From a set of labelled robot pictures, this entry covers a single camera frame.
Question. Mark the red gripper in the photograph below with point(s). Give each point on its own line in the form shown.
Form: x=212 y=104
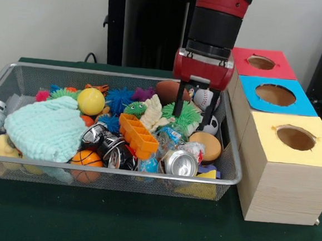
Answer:
x=201 y=70

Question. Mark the white red wrapper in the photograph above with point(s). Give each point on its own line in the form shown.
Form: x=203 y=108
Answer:
x=192 y=149

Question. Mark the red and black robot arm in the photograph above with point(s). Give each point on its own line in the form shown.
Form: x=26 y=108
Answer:
x=213 y=24

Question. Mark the wooden box with three holes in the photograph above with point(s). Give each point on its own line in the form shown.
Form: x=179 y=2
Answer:
x=283 y=191

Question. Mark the white baseball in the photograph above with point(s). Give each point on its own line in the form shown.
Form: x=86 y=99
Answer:
x=202 y=100

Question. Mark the green spiky ball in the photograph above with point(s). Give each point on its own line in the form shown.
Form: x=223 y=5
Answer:
x=187 y=119

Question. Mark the black and white soccer ball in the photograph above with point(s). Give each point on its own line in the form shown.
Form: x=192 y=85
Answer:
x=213 y=126

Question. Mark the brown toy football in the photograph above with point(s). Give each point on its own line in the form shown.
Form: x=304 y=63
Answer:
x=166 y=91

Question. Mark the tan round sponge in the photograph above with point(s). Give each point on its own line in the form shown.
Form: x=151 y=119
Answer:
x=205 y=145

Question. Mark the orange ice cube tray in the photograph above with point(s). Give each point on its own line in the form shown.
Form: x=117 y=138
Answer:
x=137 y=135

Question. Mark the yellow ball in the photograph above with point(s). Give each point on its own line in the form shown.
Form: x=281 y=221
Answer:
x=91 y=101

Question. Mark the orange toy basketball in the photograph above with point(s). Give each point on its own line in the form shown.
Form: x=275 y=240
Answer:
x=87 y=158

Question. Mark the mint knitted cloth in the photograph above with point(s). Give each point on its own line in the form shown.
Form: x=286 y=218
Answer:
x=43 y=128

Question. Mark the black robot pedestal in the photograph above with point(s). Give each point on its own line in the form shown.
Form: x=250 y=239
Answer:
x=151 y=27

